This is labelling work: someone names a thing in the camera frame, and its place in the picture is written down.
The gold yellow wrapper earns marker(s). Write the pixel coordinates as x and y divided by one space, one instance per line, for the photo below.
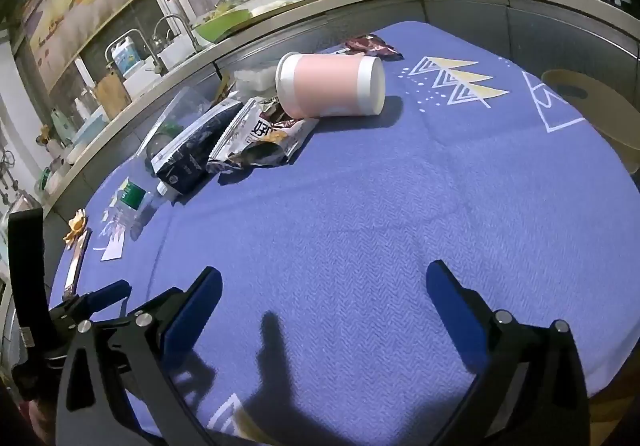
76 225

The wooden cutting board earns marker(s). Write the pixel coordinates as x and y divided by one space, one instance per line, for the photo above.
112 96

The clear plastic bag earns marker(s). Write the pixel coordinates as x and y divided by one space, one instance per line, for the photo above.
182 111

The white detergent bottle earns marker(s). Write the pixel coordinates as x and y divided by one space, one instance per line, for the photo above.
127 57

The blue patterned tablecloth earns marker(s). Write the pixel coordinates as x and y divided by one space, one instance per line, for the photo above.
350 206

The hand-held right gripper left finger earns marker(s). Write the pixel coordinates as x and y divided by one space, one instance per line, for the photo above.
196 308

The chrome faucet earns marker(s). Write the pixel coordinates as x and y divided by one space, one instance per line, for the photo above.
127 32
172 19

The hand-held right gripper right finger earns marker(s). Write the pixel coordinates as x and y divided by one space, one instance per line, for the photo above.
455 318

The maroon snack wrapper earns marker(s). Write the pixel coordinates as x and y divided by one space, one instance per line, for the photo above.
372 46

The brown bar wrapper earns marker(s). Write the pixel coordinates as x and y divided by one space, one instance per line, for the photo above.
76 266

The green bowl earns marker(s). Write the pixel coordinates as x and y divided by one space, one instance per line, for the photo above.
220 24

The white brown snack packet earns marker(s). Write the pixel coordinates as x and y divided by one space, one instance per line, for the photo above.
270 136

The clear green-label water bottle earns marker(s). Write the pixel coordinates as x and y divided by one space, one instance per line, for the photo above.
132 198

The white paper scrap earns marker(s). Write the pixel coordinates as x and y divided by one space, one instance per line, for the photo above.
114 246

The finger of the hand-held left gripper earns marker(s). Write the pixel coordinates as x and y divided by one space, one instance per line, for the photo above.
111 292

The grey kitchen counter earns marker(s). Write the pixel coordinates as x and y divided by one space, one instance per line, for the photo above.
475 6

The pink paper cup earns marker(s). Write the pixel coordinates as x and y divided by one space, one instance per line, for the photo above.
327 84

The dark blue drink carton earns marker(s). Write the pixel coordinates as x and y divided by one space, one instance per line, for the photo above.
192 151

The beige trash bin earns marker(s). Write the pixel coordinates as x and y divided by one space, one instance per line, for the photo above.
610 121

